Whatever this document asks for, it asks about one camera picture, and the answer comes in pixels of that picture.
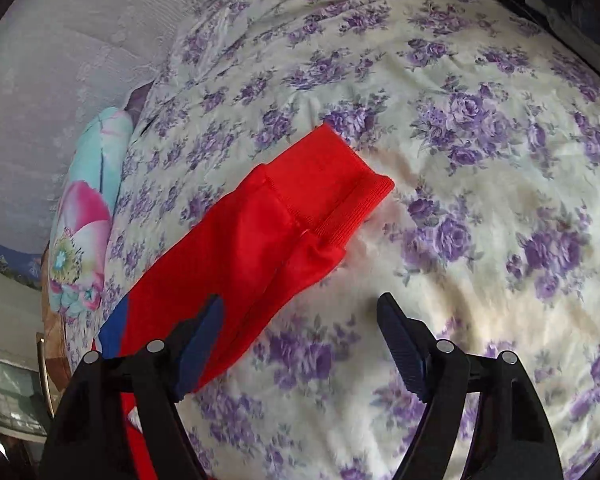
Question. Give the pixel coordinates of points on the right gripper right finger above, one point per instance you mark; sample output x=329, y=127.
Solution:
x=512, y=438

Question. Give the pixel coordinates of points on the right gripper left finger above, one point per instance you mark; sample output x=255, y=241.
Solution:
x=89, y=435

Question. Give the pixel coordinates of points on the red track pants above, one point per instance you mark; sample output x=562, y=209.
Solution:
x=283, y=229

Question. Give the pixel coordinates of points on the folded teal floral quilt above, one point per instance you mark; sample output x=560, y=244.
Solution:
x=82, y=225

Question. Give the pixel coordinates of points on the purple floral bed sheet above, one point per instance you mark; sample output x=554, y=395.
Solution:
x=490, y=131

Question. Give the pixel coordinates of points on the white lace bed cover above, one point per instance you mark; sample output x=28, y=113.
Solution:
x=61, y=63

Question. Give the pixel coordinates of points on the window with white frame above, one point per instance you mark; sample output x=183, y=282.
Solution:
x=23, y=410

